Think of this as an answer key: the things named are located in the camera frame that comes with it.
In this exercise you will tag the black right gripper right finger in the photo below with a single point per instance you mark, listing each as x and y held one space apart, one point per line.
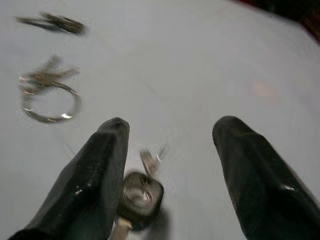
262 187

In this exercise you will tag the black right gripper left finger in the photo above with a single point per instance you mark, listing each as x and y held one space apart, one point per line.
92 180

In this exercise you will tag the black head key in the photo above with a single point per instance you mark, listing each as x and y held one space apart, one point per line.
142 200

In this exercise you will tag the small silver key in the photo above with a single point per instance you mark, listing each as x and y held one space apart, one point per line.
149 162

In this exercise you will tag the brass keys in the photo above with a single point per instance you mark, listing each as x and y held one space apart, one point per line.
50 73

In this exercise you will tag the dark key bunch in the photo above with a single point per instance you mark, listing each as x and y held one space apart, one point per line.
60 23

